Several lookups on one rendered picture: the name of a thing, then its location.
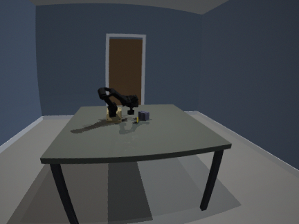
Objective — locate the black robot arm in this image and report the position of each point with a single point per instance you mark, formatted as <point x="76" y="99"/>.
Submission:
<point x="124" y="99"/>

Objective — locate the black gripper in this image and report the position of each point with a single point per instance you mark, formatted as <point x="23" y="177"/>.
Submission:
<point x="131" y="111"/>

